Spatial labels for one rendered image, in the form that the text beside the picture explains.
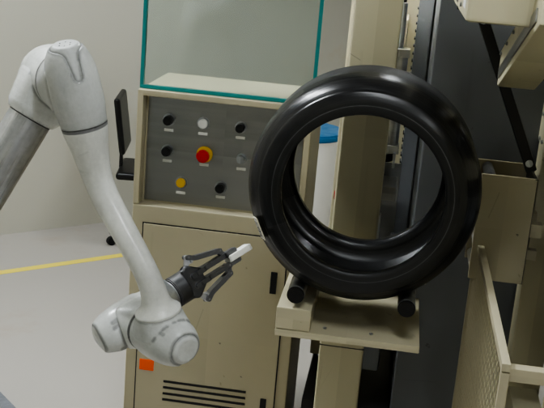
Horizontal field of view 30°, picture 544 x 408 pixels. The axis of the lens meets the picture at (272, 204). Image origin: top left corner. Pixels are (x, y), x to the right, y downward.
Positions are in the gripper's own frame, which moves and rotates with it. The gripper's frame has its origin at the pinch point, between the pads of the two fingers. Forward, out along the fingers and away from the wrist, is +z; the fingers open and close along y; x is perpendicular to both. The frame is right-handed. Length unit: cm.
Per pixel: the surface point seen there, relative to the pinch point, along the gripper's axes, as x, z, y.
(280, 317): -3.1, 4.3, 21.0
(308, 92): 15.0, 28.6, -28.1
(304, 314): 1.0, 8.8, 22.5
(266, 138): 6.4, 17.6, -22.0
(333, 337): 3.8, 11.9, 30.9
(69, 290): -258, 36, 31
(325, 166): -268, 207, 46
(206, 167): -68, 37, -13
